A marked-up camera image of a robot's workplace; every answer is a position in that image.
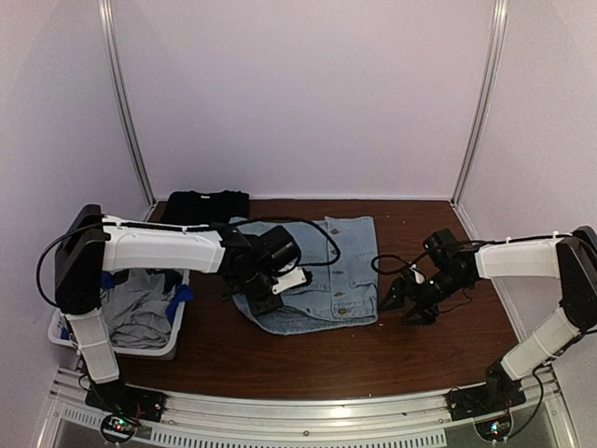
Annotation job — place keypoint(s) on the aluminium frame post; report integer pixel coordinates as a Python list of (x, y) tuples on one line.
[(106, 17), (497, 35)]

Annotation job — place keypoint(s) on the front aluminium rail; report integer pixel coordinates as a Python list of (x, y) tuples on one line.
[(191, 420)]

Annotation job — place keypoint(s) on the blue garment in basket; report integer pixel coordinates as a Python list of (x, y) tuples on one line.
[(182, 294)]

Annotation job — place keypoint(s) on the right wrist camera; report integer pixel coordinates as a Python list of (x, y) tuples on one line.
[(416, 276)]

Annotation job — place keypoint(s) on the right aluminium frame post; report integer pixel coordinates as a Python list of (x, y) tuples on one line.
[(497, 35)]

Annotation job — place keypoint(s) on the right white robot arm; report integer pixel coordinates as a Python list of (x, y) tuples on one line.
[(553, 274)]

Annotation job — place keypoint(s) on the grey garment in basket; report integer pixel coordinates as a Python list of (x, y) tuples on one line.
[(134, 306)]

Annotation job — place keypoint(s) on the light blue denim garment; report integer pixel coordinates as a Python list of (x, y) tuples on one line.
[(343, 292)]

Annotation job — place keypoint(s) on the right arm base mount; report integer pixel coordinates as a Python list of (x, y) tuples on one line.
[(478, 401)]

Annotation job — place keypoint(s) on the black t-shirt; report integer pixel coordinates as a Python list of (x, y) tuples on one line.
[(195, 208)]

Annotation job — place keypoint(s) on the left aluminium frame post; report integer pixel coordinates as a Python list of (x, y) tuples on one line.
[(106, 17)]

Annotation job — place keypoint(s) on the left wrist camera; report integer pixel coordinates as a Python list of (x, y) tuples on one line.
[(296, 277)]

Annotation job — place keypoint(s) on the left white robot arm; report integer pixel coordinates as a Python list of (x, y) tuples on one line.
[(260, 266)]

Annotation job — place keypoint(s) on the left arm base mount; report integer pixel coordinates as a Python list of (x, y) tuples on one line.
[(132, 402)]

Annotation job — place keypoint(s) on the white laundry basket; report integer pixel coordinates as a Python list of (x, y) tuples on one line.
[(168, 351)]

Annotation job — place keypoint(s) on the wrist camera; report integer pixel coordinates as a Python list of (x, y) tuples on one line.
[(296, 277), (416, 276)]

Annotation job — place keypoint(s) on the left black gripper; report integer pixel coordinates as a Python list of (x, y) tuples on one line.
[(261, 307)]

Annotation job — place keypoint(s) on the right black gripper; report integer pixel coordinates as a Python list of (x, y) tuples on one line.
[(400, 287)]

